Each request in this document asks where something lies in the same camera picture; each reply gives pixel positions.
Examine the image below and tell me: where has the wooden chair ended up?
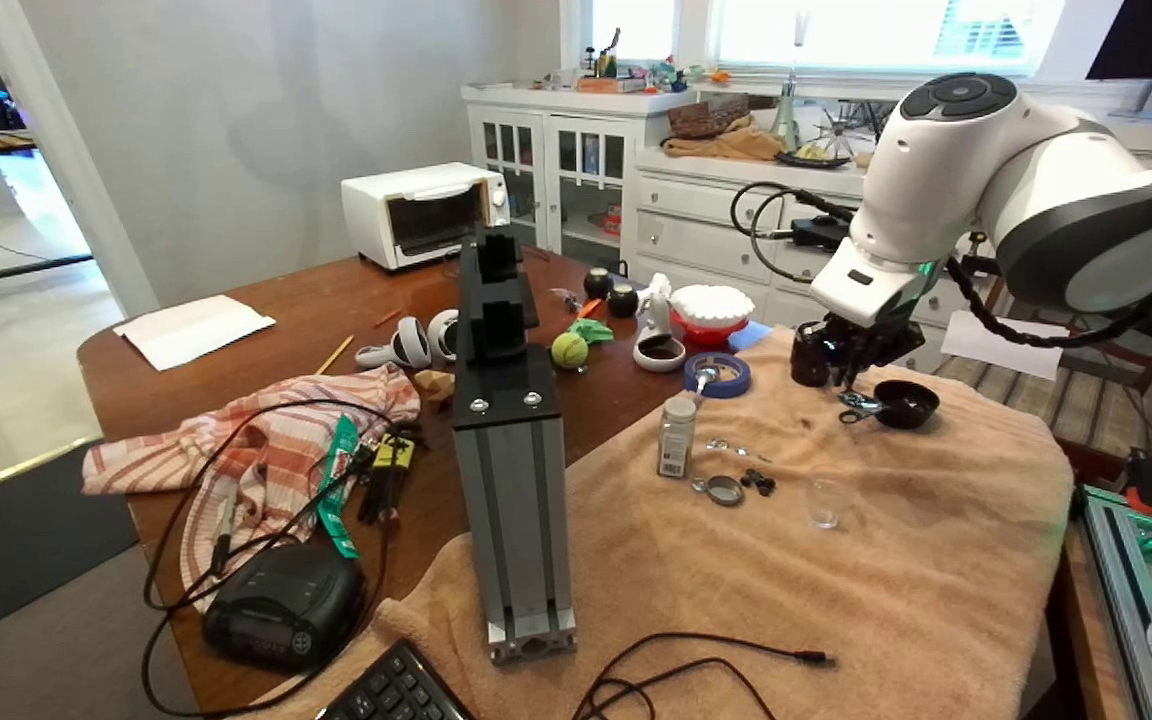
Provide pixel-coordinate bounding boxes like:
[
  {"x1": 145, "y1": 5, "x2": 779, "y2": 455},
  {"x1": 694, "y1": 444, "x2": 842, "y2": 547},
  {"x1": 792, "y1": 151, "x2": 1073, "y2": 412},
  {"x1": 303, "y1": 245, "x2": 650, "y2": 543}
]
[{"x1": 968, "y1": 264, "x2": 1152, "y2": 444}]

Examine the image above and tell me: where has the green handled tool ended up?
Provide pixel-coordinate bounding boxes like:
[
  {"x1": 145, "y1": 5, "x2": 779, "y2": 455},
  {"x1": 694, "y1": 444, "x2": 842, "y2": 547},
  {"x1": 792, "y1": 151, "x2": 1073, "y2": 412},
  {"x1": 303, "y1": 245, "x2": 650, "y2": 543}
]
[{"x1": 317, "y1": 415, "x2": 361, "y2": 566}]

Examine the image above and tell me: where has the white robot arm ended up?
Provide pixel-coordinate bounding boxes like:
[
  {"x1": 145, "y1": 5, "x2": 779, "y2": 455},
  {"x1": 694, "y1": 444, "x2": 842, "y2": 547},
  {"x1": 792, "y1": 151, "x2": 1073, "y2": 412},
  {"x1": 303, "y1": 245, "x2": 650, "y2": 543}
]
[{"x1": 798, "y1": 72, "x2": 1152, "y2": 390}]

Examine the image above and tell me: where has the blue tape roll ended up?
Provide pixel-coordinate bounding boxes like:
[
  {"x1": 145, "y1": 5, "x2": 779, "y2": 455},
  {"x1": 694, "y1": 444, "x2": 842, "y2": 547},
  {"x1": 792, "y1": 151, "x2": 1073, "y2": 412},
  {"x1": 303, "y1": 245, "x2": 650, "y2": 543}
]
[{"x1": 686, "y1": 351, "x2": 754, "y2": 399}]

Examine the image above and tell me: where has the dark brown mug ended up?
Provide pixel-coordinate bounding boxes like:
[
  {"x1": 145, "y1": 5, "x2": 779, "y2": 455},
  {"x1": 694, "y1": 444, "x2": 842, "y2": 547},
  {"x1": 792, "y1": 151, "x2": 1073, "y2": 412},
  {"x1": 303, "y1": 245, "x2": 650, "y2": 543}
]
[{"x1": 792, "y1": 320, "x2": 842, "y2": 390}]

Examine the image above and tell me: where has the black keyboard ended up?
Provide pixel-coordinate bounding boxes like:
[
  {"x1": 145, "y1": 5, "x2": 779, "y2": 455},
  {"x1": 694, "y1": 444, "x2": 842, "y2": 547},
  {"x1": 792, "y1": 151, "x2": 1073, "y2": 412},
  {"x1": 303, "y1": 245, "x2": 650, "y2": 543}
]
[{"x1": 317, "y1": 642, "x2": 472, "y2": 720}]

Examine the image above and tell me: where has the aluminium camera post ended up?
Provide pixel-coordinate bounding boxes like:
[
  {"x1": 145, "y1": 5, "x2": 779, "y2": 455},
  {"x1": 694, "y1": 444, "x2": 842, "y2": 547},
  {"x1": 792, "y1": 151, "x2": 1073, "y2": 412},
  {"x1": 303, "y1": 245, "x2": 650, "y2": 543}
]
[{"x1": 453, "y1": 232, "x2": 575, "y2": 665}]

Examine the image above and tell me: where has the striped cloth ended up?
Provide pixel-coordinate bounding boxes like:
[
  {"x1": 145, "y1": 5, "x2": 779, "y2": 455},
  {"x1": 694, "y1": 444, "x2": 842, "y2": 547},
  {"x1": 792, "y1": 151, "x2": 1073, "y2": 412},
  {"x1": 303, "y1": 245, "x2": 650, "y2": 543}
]
[{"x1": 79, "y1": 370, "x2": 420, "y2": 590}]

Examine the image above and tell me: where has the green tennis ball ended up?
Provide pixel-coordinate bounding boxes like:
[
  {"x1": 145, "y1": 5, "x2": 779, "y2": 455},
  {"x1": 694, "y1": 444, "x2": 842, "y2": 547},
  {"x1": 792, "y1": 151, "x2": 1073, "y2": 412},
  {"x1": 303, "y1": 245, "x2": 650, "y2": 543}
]
[{"x1": 548, "y1": 332, "x2": 587, "y2": 371}]

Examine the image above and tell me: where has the black round object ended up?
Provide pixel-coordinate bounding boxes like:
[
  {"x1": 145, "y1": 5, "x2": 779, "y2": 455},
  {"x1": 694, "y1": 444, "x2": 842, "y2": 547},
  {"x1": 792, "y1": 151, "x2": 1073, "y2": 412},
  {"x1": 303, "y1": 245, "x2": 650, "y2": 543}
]
[
  {"x1": 585, "y1": 270, "x2": 612, "y2": 302},
  {"x1": 610, "y1": 282, "x2": 639, "y2": 320}
]

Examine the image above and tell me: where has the white paper sheet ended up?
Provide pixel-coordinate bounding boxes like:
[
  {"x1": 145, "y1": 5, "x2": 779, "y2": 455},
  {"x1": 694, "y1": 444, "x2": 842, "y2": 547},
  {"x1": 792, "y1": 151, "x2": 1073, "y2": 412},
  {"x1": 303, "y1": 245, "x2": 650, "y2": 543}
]
[{"x1": 119, "y1": 296, "x2": 272, "y2": 371}]

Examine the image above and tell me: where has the metal spoon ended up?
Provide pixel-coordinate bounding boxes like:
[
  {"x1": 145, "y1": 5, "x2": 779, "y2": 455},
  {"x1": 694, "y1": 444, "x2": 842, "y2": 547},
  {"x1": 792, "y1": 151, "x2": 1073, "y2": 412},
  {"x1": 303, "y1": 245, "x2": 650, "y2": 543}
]
[{"x1": 842, "y1": 393, "x2": 872, "y2": 426}]

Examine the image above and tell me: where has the green robot base frame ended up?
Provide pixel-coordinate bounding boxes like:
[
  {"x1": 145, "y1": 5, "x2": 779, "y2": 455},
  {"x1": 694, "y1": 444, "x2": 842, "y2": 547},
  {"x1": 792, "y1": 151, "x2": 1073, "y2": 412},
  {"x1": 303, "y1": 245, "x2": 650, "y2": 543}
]
[{"x1": 1080, "y1": 479, "x2": 1152, "y2": 720}]

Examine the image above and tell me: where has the tan towel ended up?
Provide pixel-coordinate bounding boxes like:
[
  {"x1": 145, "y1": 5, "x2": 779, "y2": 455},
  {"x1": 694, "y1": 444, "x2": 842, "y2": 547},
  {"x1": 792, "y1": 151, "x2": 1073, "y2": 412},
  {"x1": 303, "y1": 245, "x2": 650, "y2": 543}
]
[{"x1": 261, "y1": 335, "x2": 1073, "y2": 720}]

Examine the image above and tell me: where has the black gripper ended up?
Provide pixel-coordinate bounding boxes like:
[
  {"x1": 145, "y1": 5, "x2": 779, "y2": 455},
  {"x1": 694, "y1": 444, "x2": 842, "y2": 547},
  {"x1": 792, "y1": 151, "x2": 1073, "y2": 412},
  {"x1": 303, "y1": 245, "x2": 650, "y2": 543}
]
[{"x1": 820, "y1": 316, "x2": 925, "y2": 393}]

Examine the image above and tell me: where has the clear glass cup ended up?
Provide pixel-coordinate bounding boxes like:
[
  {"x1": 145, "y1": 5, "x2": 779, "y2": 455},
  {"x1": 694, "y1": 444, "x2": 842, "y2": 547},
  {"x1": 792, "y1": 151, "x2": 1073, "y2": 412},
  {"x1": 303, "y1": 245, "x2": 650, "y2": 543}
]
[{"x1": 808, "y1": 479, "x2": 847, "y2": 534}]

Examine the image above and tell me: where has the white sideboard cabinet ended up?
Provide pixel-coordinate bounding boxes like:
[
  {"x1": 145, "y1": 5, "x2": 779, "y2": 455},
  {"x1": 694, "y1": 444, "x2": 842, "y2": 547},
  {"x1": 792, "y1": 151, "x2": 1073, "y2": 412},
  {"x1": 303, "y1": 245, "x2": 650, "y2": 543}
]
[{"x1": 462, "y1": 80, "x2": 1152, "y2": 378}]

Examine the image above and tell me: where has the metal jar ring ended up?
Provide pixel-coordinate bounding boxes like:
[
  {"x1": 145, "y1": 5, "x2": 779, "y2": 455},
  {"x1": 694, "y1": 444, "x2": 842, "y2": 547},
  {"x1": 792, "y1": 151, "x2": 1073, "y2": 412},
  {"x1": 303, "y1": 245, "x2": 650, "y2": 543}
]
[{"x1": 699, "y1": 473, "x2": 747, "y2": 514}]

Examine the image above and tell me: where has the black usb cable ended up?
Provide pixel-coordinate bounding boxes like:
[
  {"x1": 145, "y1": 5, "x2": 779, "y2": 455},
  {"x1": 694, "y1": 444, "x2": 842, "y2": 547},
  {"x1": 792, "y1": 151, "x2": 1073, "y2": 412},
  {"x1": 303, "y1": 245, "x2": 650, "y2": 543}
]
[{"x1": 567, "y1": 627, "x2": 842, "y2": 720}]

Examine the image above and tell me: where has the red bowl with filters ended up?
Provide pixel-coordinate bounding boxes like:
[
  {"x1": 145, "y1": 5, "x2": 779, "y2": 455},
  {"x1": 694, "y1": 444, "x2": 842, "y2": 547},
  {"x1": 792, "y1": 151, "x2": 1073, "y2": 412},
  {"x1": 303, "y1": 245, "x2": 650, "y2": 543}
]
[{"x1": 670, "y1": 284, "x2": 754, "y2": 351}]

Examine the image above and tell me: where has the black clock radio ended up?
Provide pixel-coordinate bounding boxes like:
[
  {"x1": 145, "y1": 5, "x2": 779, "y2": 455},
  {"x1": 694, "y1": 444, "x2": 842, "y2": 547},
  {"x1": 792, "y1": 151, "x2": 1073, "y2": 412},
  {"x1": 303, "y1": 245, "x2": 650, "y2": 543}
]
[{"x1": 204, "y1": 543, "x2": 364, "y2": 673}]

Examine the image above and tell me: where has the white toaster oven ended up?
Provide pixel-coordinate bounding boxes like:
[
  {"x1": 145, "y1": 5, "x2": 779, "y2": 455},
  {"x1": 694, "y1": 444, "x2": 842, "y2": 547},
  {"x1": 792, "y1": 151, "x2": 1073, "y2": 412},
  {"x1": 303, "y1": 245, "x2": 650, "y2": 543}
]
[{"x1": 340, "y1": 159, "x2": 512, "y2": 274}]

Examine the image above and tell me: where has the black measuring cup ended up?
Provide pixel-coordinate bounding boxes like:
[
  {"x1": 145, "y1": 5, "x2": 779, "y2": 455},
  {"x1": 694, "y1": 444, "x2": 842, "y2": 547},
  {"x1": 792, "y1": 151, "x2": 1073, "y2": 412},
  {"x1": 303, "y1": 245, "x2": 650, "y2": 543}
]
[{"x1": 866, "y1": 382, "x2": 941, "y2": 428}]

